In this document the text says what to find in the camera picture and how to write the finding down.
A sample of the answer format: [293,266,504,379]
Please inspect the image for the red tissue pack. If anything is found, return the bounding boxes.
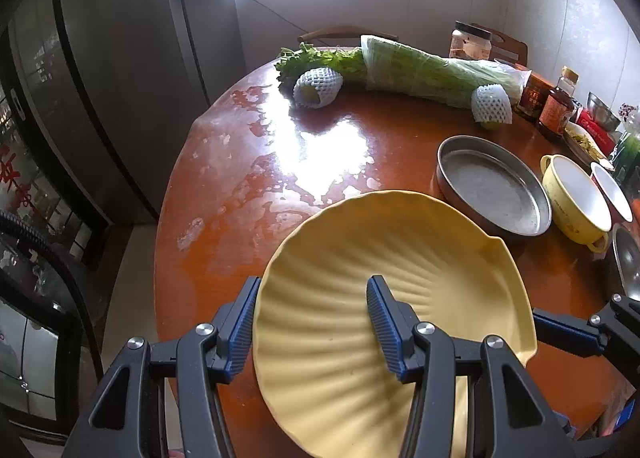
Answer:
[575,108,621,156]

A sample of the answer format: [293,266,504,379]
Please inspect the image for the napa cabbage in plastic wrap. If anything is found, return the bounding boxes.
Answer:
[360,35,532,112]

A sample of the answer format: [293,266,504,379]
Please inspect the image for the red label sauce jar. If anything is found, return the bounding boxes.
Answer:
[515,71,556,121]

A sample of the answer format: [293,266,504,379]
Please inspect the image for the white plate with wavy rim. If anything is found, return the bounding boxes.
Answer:
[564,122,615,171]

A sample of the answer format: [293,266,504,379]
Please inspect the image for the yellow shell-shaped plate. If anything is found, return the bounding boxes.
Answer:
[252,189,538,458]

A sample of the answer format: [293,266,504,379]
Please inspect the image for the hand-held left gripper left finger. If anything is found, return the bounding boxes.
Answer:
[62,277,262,458]

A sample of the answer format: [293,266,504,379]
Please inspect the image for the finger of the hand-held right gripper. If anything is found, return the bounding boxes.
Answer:
[532,294,640,374]

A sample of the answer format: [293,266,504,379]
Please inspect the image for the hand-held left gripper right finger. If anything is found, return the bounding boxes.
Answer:
[366,275,576,458]

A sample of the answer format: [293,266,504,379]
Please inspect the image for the white bowl with red outside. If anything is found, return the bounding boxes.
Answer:
[590,161,635,224]

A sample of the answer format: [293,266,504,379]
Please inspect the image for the clear jar with black lid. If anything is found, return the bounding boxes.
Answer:
[449,21,493,62]

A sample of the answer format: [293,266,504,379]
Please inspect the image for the round metal pan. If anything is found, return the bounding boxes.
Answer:
[436,135,552,236]

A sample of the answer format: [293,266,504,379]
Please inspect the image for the green drink bottle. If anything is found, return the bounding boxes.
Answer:
[612,108,640,184]

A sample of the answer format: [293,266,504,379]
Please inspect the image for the wooden chair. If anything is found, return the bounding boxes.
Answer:
[470,23,528,66]
[297,26,401,46]

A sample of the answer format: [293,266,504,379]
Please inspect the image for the orange label vinegar bottle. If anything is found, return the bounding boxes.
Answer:
[537,66,583,141]

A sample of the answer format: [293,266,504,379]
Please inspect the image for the grey refrigerator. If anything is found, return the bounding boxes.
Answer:
[0,0,211,239]

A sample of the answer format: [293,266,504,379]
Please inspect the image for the fruit in white foam net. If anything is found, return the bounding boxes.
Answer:
[471,84,513,130]
[292,67,345,110]

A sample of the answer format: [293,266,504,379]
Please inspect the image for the shallow steel bowl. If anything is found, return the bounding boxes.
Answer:
[611,224,640,301]

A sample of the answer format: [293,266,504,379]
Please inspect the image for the stir-fried vegetable strips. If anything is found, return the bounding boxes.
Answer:
[570,131,607,160]

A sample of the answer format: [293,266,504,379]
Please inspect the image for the large steel bowl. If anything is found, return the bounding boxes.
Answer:
[586,92,623,131]

